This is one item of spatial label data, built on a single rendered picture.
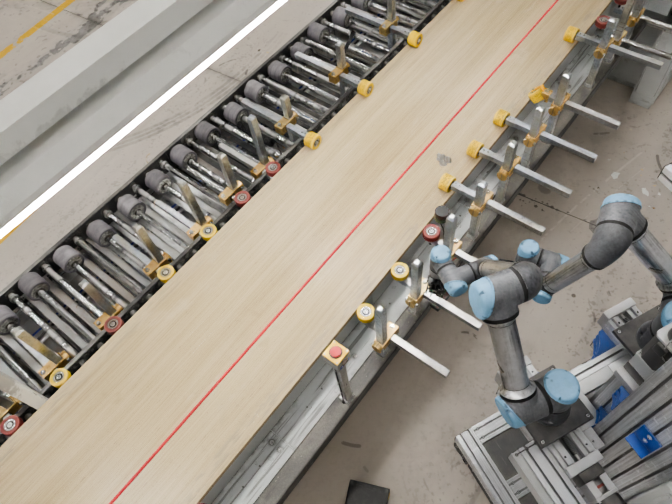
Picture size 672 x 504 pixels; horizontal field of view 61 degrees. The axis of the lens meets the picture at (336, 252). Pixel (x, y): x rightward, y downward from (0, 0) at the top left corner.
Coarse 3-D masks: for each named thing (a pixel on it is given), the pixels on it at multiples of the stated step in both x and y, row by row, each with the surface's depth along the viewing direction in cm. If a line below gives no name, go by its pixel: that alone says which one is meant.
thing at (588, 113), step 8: (552, 96) 290; (568, 104) 286; (576, 104) 286; (576, 112) 286; (584, 112) 283; (592, 112) 282; (600, 120) 280; (608, 120) 278; (616, 120) 278; (616, 128) 278
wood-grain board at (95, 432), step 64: (512, 0) 341; (576, 0) 336; (448, 64) 318; (512, 64) 313; (384, 128) 297; (448, 128) 293; (320, 192) 279; (384, 192) 276; (256, 256) 264; (320, 256) 260; (384, 256) 257; (128, 320) 252; (192, 320) 249; (256, 320) 246; (320, 320) 244; (64, 384) 239; (128, 384) 237; (192, 384) 234; (256, 384) 231; (0, 448) 228; (64, 448) 225; (128, 448) 223; (192, 448) 220
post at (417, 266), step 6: (414, 264) 227; (420, 264) 227; (414, 270) 230; (420, 270) 230; (414, 276) 234; (420, 276) 235; (414, 282) 238; (420, 282) 240; (414, 288) 242; (420, 288) 245; (414, 294) 247; (414, 312) 261
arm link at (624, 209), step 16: (608, 208) 185; (624, 208) 183; (640, 208) 186; (624, 224) 180; (640, 224) 184; (640, 240) 188; (656, 240) 191; (640, 256) 193; (656, 256) 191; (656, 272) 196
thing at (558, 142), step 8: (512, 120) 284; (520, 128) 283; (528, 128) 280; (544, 136) 277; (552, 136) 276; (552, 144) 277; (560, 144) 274; (568, 144) 273; (576, 152) 271; (584, 152) 270; (592, 160) 269
